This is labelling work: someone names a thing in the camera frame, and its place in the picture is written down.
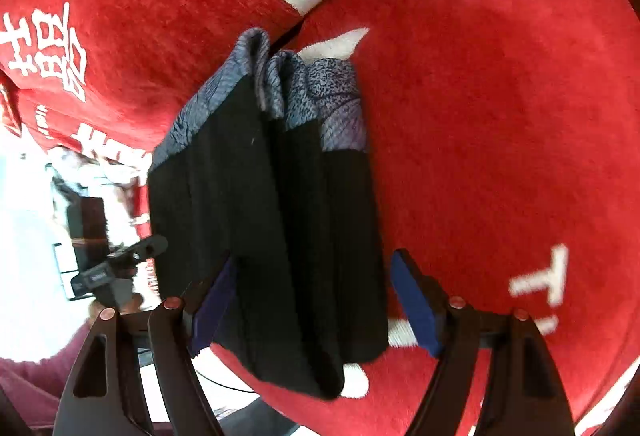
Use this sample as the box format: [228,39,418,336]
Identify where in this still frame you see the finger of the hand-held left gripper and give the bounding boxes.
[119,235,169,263]

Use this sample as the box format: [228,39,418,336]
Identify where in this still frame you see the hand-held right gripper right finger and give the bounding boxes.
[390,249,576,436]

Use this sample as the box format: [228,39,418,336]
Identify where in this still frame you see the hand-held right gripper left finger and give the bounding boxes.
[52,256,240,436]

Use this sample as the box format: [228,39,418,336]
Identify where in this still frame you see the black pants with grey waistband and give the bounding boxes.
[147,27,391,401]

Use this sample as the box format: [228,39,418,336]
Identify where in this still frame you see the person's left forearm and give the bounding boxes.
[0,320,95,433]

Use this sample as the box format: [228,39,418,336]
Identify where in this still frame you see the person's left hand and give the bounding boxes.
[87,266,147,319]

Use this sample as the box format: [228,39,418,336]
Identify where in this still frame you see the dark object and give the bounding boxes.
[64,195,109,269]

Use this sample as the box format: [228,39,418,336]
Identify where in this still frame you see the red printed blanket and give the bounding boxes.
[0,0,640,436]

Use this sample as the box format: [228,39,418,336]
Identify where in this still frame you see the black cable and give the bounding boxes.
[194,365,262,395]

